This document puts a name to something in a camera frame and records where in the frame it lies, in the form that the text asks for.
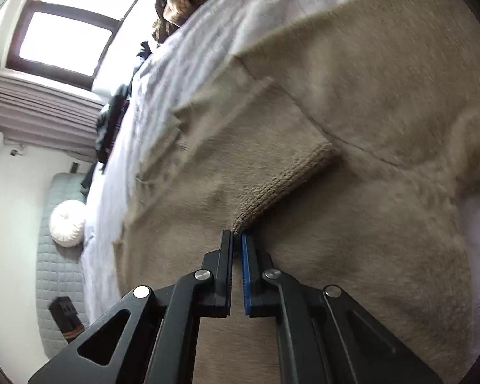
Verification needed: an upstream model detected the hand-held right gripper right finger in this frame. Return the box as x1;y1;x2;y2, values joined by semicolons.
241;232;443;384

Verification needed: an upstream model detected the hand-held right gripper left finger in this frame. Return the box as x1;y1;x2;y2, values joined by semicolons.
27;230;234;384

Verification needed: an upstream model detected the beige knit sweater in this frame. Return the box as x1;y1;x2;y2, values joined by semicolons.
112;0;480;384

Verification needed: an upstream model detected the white round cushion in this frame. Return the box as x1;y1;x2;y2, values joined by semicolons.
49;200;86;247

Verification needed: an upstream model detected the white bed sheet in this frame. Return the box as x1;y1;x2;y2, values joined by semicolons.
82;0;480;329

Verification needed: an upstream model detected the grey pleated curtain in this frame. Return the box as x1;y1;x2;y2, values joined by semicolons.
0;68;105;161

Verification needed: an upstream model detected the brown framed window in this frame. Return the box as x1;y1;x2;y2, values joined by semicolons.
6;0;163;89

